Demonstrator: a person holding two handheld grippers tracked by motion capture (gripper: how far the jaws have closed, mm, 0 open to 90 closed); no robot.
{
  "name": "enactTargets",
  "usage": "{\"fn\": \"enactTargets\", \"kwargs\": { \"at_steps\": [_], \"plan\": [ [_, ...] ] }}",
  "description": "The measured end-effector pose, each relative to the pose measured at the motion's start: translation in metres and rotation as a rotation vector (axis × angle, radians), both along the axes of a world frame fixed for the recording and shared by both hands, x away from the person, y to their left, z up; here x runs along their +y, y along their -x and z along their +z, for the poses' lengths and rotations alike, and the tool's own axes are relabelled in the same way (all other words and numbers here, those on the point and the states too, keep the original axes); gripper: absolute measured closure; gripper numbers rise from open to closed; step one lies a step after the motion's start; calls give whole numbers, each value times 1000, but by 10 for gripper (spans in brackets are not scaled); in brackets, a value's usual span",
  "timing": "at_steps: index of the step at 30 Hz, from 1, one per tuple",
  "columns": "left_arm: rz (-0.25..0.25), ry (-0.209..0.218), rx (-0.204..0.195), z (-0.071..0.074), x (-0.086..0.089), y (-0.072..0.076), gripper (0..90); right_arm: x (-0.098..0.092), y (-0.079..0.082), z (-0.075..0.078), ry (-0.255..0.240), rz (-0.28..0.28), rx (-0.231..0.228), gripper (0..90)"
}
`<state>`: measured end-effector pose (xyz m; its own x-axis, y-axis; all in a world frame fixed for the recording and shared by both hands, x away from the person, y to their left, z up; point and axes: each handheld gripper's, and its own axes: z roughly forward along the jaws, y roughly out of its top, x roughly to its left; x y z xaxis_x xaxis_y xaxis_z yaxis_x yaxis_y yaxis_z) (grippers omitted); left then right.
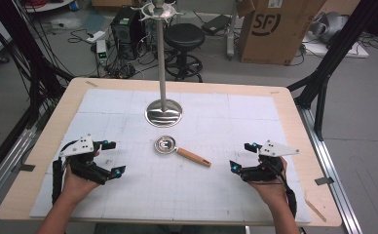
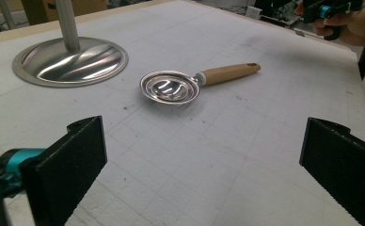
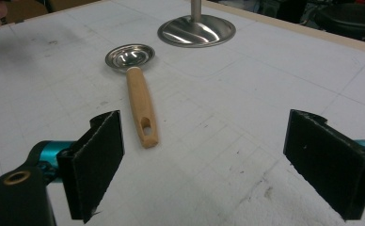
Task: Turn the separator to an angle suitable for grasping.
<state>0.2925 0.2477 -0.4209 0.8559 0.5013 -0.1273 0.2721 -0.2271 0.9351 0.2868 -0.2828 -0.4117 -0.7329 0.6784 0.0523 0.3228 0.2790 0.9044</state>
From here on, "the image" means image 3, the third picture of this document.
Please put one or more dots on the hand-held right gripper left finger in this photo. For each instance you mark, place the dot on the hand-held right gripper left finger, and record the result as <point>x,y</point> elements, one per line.
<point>92,164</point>

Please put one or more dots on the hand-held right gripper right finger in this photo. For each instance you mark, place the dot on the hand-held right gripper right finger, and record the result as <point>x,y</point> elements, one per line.
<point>328,160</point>

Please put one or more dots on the black round stool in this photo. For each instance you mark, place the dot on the black round stool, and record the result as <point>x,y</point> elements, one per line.
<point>348,19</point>

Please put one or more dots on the round metal stand base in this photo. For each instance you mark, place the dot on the round metal stand base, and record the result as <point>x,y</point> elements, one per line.
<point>197,29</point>

